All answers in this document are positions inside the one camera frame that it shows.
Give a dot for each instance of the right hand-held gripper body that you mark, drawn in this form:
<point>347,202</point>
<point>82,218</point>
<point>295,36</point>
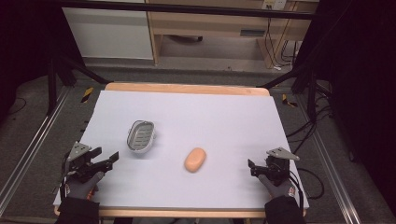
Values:
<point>278,166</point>

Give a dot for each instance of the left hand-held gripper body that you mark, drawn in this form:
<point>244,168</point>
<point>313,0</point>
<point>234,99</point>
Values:
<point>81,161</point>

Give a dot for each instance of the person's right hand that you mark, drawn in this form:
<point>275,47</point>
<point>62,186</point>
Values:
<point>278,188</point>

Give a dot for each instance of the person's left hand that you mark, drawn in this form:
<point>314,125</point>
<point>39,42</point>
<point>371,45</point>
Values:
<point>81,187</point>

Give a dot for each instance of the grey slotted soap dish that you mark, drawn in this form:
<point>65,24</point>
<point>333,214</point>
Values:
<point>141,136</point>

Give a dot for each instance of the yellow black striped marker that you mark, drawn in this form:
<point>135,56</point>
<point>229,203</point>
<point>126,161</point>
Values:
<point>87,94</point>
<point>288,101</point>

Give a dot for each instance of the white table sheet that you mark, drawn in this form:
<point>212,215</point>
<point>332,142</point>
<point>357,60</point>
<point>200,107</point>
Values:
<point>193,118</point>

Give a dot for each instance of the black metal stand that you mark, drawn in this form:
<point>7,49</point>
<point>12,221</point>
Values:
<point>306,84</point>
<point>57,77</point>

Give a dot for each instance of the wooden table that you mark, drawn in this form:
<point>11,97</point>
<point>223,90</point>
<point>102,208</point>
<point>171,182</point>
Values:
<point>186,88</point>

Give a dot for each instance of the black curtain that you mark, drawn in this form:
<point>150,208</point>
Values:
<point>361,93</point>
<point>28,46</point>

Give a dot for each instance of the white cabinet panel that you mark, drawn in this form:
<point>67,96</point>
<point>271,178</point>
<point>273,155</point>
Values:
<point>109,34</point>

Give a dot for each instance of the wooden desk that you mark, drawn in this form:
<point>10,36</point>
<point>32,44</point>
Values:
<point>218,25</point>

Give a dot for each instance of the white power strip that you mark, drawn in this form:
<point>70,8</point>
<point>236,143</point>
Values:
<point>274,4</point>

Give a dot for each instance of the black metal crossbar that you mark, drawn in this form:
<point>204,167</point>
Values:
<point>186,8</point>

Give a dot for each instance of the metal floor rail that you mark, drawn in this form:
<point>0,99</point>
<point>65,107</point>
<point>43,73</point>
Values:
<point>34,143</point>
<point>333,168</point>

